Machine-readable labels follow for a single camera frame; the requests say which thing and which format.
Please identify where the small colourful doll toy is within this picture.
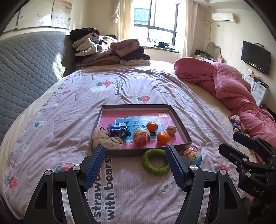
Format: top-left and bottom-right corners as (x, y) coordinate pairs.
(228, 114), (247, 134)

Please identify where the window with dark frame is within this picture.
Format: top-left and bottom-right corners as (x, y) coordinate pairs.
(133, 0), (180, 46)

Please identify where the green fuzzy ring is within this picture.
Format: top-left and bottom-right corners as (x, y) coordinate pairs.
(141, 148), (171, 175)

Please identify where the pink strawberry bear bedsheet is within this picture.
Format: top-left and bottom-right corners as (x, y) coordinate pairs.
(1, 69), (239, 223)

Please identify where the pile of folded clothes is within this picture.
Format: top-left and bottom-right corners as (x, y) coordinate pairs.
(69, 28), (151, 70)

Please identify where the white drawer cabinet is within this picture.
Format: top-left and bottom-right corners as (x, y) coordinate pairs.
(244, 75), (269, 106)

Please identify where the orange tangerine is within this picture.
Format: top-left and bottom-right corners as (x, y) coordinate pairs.
(146, 122), (158, 133)
(157, 132), (170, 145)

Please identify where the white lace cloth black trim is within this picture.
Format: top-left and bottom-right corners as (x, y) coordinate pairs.
(91, 127), (124, 150)

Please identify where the grey quilted headboard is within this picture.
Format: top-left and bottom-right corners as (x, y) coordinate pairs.
(0, 31), (74, 139)

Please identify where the small red blue surprise egg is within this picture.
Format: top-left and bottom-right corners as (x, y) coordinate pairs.
(183, 146), (202, 167)

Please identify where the white air conditioner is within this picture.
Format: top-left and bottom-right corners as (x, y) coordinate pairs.
(211, 12), (238, 23)

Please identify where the blue snack packet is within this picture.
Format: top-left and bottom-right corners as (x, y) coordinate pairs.
(108, 123), (131, 138)

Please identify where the large red surprise egg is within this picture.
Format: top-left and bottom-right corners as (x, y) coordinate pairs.
(133, 125), (151, 147)

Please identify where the black wall television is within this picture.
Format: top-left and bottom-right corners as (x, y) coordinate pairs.
(241, 41), (271, 75)

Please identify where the cream curtain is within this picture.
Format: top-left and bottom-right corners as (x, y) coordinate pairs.
(182, 0), (198, 57)

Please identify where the pink quilted duvet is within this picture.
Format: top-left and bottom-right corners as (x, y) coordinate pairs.
(174, 57), (275, 146)

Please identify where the shallow grey cardboard box tray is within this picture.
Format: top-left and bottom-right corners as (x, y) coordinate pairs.
(94, 104), (192, 157)

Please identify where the brown walnut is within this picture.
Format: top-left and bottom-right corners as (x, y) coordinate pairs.
(166, 126), (177, 135)

